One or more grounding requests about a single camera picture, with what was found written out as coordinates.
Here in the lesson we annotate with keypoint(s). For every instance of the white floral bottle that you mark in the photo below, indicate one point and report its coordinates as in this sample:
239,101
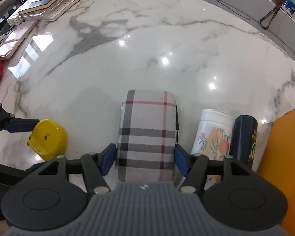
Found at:
214,134

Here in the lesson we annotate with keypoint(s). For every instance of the dark blue cylinder can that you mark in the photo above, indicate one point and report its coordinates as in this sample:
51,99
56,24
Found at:
244,136

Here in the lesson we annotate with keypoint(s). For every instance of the beige books stack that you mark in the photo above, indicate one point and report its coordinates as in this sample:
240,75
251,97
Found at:
50,14

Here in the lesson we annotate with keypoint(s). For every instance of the orange white storage box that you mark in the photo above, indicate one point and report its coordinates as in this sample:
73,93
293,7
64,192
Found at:
278,164

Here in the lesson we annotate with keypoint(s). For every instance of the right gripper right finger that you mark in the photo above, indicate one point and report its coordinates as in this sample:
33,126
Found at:
193,168

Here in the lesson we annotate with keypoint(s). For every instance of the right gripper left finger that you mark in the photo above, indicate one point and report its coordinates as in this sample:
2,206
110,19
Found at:
96,167

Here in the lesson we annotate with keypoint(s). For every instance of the brown camera with strap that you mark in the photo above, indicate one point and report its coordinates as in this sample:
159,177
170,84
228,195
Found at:
272,13

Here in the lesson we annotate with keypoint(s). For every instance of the yellow tape measure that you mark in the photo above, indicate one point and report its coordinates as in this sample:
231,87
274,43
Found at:
48,140

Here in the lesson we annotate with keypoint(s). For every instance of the plaid glasses case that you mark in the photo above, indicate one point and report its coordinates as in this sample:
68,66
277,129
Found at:
147,136

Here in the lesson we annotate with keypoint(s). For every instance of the pink flat case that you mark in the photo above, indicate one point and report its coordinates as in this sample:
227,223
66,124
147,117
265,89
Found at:
14,39

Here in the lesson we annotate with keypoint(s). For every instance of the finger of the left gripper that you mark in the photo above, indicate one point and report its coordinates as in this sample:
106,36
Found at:
21,125

